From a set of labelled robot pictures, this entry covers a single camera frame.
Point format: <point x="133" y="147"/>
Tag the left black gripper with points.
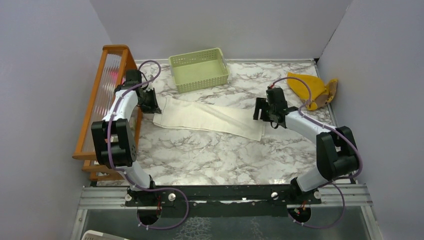
<point x="153" y="107"/>

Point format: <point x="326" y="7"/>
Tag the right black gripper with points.
<point x="261" y="103"/>

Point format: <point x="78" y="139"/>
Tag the white cream towel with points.
<point x="191" y="115"/>

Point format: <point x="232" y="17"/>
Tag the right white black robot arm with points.
<point x="336" y="151"/>

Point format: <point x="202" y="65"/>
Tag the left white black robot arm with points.
<point x="113" y="140"/>

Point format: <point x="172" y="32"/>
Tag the wooden rack with clear panel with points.
<point x="114" y="61"/>

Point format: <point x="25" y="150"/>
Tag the light green plastic basket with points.
<point x="199" y="70"/>

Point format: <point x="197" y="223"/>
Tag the yellow towel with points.
<point x="322" y="93"/>

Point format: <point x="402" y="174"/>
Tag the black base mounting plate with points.
<point x="215" y="201"/>

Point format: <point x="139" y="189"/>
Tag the white basket corner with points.
<point x="96" y="235"/>

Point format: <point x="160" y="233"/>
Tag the aluminium frame rail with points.
<point x="345" y="212"/>

